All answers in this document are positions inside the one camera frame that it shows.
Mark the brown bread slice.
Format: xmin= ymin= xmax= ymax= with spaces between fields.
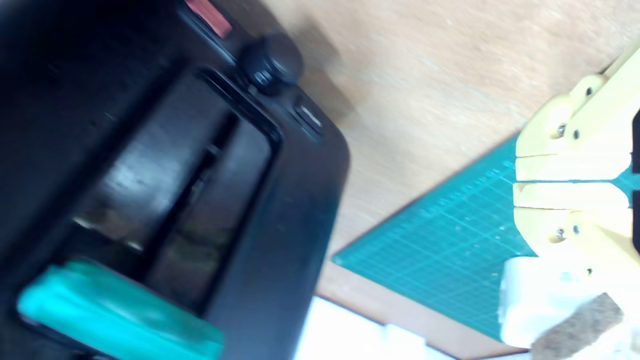
xmin=530 ymin=292 xmax=626 ymax=360

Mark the black two-slot toaster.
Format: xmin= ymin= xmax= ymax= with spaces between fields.
xmin=0 ymin=0 xmax=351 ymax=360

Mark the white square block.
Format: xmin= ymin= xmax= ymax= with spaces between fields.
xmin=498 ymin=256 xmax=640 ymax=351

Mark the green cutting mat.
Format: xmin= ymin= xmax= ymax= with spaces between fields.
xmin=331 ymin=135 xmax=640 ymax=343

